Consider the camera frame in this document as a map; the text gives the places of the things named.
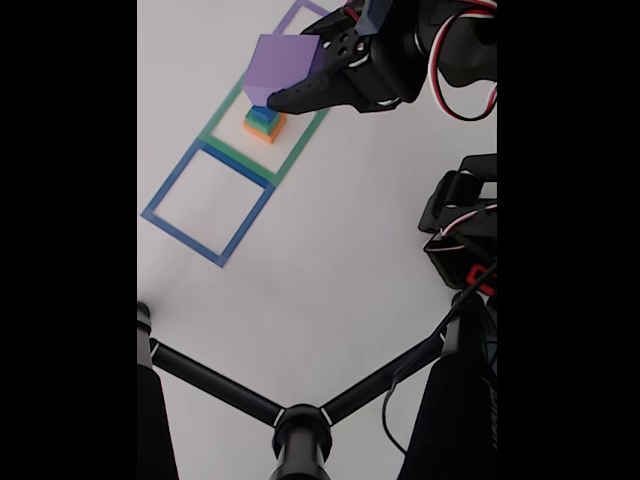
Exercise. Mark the purple block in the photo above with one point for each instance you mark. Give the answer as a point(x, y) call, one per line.
point(282, 62)

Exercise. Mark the small blue cube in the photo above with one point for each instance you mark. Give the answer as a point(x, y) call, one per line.
point(262, 114)

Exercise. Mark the orange block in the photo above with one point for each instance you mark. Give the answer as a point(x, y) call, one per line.
point(272, 136)

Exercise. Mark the green block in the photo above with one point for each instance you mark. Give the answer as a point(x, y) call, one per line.
point(260, 125)

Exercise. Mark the purple tape square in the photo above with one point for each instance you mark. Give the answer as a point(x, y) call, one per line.
point(295, 15)

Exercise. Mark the green tape square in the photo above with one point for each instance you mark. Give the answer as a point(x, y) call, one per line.
point(220, 112)

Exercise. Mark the blue tape square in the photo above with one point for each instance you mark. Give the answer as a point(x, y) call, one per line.
point(185, 235)

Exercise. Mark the red clamp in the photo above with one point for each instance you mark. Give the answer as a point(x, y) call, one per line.
point(480, 277)

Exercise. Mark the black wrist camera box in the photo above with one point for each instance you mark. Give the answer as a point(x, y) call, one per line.
point(377, 15)

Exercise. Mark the black camera tripod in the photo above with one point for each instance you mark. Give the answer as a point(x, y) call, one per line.
point(300, 440)

